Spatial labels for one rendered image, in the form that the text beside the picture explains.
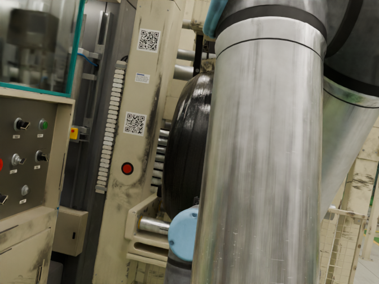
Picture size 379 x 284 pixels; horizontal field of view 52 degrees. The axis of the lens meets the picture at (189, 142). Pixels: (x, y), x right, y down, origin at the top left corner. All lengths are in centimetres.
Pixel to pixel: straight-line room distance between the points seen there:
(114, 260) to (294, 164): 118
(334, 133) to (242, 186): 23
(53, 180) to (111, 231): 27
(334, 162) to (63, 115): 97
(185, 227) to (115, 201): 70
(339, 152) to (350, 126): 4
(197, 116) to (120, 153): 36
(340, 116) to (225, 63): 19
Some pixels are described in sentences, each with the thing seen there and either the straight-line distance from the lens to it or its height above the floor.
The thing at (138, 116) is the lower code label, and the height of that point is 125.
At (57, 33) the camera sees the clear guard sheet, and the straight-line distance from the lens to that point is 124.
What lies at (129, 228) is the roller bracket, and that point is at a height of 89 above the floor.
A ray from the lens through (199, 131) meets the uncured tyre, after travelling 112.
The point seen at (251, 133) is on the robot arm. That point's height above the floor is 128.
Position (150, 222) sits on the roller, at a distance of 130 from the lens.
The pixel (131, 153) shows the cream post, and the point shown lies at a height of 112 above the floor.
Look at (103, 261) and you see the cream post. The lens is 148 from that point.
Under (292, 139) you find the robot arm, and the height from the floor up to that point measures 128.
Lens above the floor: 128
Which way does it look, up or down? 4 degrees down
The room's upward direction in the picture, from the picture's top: 10 degrees clockwise
